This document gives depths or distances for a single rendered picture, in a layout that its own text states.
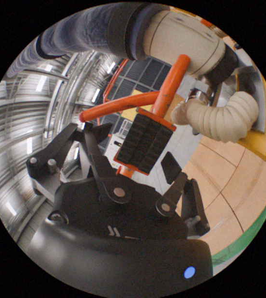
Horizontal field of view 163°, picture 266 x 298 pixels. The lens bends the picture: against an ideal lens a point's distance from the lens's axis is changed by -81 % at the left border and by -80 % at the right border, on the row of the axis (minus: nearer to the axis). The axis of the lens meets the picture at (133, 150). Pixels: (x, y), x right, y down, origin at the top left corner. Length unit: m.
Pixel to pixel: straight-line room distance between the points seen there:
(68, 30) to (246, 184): 0.91
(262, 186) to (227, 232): 0.31
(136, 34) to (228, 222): 0.79
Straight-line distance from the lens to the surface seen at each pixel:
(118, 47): 0.21
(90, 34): 0.23
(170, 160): 0.18
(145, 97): 0.16
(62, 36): 0.30
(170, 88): 0.15
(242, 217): 0.68
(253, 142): 0.15
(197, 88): 0.19
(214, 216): 0.76
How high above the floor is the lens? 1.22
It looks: 5 degrees down
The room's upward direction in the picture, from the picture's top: 65 degrees counter-clockwise
